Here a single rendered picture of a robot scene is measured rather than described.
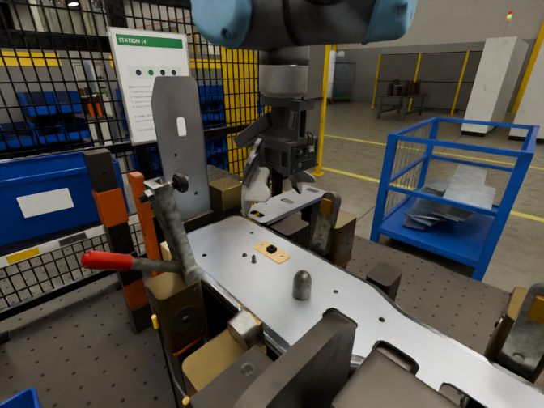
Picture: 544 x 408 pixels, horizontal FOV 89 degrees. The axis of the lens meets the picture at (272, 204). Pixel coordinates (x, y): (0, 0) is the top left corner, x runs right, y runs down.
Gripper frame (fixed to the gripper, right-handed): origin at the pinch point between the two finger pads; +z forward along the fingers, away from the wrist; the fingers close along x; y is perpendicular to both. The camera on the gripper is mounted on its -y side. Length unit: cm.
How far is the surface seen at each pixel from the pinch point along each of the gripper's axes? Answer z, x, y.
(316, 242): 10.8, 9.1, 4.9
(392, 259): 41, 59, 6
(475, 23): -187, 1368, -317
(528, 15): -197, 1380, -169
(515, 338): 8.1, 7.1, 39.6
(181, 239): -1.5, -19.9, 1.6
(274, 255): 11.0, -0.8, 1.7
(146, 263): 0.7, -25.0, 0.7
